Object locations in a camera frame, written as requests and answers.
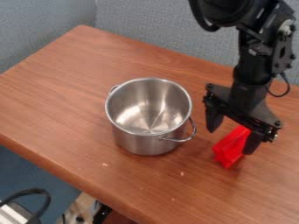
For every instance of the stainless steel metal pot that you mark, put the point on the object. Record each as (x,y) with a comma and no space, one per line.
(150,113)

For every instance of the red plastic block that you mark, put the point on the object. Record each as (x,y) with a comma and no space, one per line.
(229,148)

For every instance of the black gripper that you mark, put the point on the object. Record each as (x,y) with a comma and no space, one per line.
(242,102)

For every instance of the wooden table leg base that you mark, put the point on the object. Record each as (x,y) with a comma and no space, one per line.
(84,211)

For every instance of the grey device under table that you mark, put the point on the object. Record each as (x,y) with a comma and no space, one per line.
(15,214)

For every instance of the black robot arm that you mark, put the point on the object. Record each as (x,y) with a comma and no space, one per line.
(266,29)

